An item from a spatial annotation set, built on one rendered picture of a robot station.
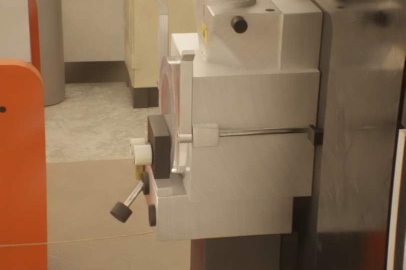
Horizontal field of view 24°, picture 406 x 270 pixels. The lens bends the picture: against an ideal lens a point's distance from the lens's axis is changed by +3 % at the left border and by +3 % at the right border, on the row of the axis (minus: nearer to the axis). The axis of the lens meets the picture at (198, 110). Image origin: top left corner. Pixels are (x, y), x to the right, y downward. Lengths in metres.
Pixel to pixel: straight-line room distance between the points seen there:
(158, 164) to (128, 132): 3.07
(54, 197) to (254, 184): 1.02
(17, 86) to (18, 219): 0.16
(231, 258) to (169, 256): 0.77
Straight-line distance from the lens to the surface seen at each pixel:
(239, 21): 0.62
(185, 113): 0.63
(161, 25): 0.72
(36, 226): 1.10
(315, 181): 0.68
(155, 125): 0.69
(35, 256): 1.11
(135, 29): 3.85
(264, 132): 0.65
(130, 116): 3.91
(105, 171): 1.75
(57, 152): 3.58
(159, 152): 0.68
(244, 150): 0.66
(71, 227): 1.57
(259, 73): 0.64
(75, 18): 4.20
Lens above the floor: 1.46
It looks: 22 degrees down
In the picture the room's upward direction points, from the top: 2 degrees clockwise
